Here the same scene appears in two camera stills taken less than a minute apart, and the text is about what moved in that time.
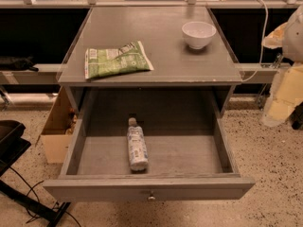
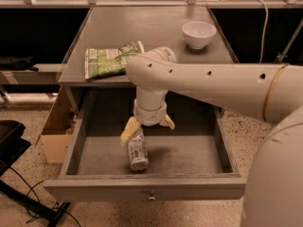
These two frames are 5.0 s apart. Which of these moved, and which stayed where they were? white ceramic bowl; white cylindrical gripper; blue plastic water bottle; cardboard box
Moved: white cylindrical gripper
Stayed: cardboard box; white ceramic bowl; blue plastic water bottle
